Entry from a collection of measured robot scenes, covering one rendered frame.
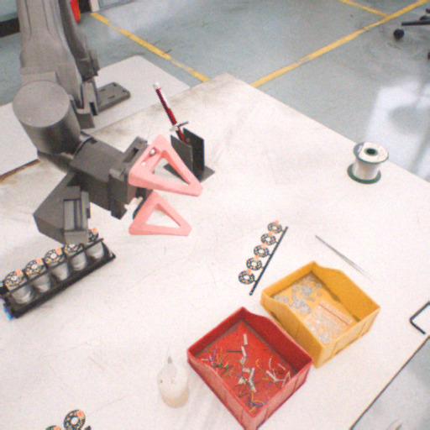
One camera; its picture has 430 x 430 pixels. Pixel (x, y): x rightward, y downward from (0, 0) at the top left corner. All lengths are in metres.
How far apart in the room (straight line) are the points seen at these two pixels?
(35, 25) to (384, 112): 2.09
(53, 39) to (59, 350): 0.40
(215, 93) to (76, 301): 0.59
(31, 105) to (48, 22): 0.15
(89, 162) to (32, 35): 0.18
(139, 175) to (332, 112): 2.01
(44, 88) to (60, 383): 0.35
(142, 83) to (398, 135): 1.55
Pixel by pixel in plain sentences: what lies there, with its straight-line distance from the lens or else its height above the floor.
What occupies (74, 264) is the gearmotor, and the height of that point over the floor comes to 0.78.
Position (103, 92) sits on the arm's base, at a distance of 1.06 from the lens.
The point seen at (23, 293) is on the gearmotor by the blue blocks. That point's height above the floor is 0.79.
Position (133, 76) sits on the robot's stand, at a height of 0.75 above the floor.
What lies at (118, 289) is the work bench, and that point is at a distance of 0.66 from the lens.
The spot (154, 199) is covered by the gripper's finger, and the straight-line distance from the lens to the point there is 0.60.
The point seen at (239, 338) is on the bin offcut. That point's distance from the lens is 0.60.
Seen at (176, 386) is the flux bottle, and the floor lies 0.80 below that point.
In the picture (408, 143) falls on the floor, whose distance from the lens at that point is 2.32.
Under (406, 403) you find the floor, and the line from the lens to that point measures 1.48.
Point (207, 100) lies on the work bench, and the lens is 1.02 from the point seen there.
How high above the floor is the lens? 1.29
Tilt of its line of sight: 47 degrees down
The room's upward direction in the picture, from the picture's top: straight up
